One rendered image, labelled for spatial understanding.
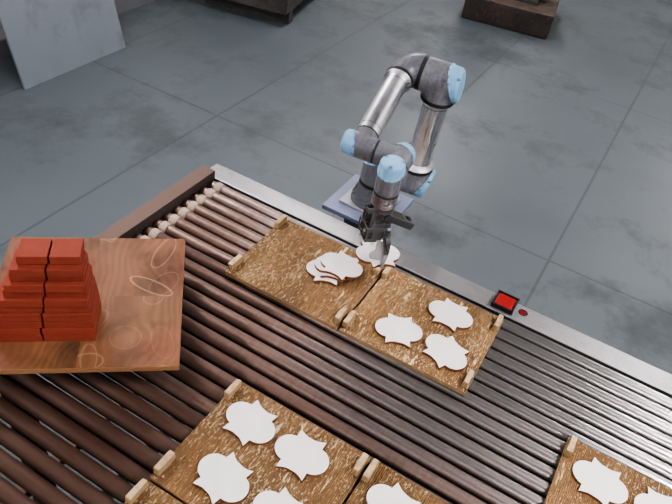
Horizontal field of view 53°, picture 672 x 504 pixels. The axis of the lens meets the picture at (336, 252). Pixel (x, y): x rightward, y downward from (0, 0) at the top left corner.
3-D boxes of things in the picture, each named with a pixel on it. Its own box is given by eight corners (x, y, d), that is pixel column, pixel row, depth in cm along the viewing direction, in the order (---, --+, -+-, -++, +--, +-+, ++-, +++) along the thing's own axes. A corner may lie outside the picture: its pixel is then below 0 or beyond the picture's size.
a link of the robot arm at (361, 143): (398, 36, 222) (339, 134, 196) (430, 47, 220) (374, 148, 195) (393, 63, 232) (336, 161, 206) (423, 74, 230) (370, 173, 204)
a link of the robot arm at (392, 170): (411, 157, 192) (402, 172, 186) (403, 188, 199) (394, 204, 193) (385, 149, 193) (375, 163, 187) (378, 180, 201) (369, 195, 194)
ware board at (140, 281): (12, 241, 200) (11, 236, 199) (185, 243, 210) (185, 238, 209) (-33, 375, 163) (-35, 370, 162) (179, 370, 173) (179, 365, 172)
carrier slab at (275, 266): (284, 221, 241) (284, 217, 240) (386, 268, 228) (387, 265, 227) (224, 274, 216) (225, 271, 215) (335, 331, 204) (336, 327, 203)
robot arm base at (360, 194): (365, 182, 272) (370, 162, 265) (395, 201, 266) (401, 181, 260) (342, 197, 262) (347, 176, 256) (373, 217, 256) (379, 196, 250)
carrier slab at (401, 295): (388, 269, 228) (389, 266, 227) (502, 322, 216) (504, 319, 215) (338, 332, 204) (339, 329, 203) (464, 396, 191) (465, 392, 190)
